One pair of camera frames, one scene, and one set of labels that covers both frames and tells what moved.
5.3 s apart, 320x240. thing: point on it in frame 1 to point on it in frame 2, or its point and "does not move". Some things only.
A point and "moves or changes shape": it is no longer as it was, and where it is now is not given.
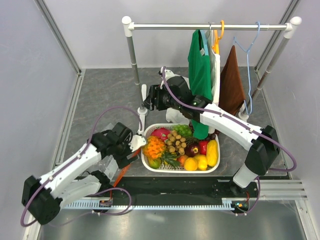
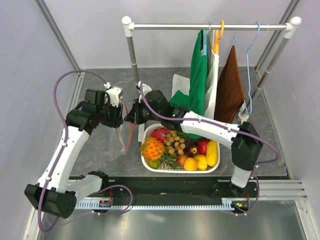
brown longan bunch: x=175 y=143 does not move
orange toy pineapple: x=154 y=148 does not move
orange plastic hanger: x=216 y=46 does not move
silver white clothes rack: x=292 y=25 does not move
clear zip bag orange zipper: x=115 y=173 moves or changes shape
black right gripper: x=155 y=91 to x=134 y=115
